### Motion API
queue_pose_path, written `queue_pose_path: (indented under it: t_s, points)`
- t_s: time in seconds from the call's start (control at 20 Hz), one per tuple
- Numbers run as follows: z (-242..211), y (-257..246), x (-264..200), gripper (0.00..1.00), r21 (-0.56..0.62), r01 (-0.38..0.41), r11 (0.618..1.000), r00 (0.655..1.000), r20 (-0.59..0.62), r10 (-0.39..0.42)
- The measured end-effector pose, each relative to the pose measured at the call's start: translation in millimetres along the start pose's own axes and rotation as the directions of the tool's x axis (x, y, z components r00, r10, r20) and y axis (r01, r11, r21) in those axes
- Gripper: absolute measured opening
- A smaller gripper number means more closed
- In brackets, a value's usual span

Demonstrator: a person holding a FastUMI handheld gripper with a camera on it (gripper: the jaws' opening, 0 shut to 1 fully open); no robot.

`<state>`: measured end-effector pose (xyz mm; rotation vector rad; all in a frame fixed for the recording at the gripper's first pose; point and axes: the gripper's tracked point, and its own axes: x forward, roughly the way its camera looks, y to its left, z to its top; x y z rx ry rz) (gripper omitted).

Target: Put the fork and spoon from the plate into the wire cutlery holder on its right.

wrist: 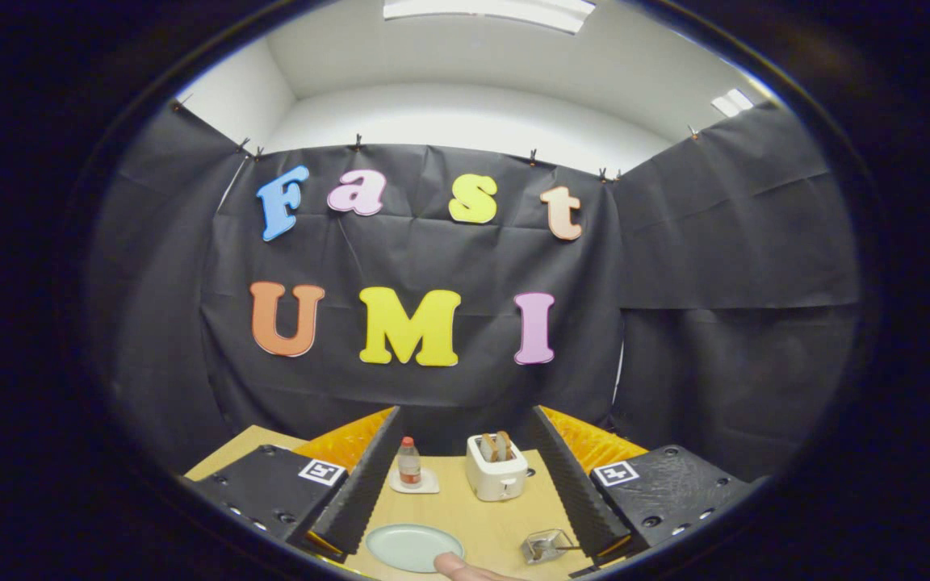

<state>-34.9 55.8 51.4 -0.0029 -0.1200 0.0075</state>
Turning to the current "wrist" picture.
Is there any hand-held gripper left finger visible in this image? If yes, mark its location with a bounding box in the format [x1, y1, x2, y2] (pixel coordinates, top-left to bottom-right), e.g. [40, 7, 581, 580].
[178, 406, 405, 564]

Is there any pale green plate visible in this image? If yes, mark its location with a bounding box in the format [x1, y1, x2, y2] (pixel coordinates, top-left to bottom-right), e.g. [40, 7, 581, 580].
[365, 524, 466, 575]

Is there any white toaster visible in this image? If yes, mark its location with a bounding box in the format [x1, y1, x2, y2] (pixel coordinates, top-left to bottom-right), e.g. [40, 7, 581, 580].
[466, 432, 530, 503]

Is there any small ceiling light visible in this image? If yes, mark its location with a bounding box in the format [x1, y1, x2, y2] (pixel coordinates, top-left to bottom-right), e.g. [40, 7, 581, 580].
[711, 89, 755, 118]

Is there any clear water bottle red cap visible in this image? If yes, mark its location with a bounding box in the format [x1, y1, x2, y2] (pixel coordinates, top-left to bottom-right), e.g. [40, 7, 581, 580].
[397, 437, 423, 490]

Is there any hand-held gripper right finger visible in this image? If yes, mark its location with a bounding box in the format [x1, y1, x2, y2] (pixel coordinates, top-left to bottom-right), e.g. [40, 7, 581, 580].
[530, 406, 756, 566]

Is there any white square coaster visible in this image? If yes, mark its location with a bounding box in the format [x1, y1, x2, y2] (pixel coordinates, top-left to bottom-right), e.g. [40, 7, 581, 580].
[388, 468, 441, 495]

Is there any metal cutlery drainer basket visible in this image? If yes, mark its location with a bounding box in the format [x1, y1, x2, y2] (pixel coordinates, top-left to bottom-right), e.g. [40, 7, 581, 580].
[520, 529, 575, 566]

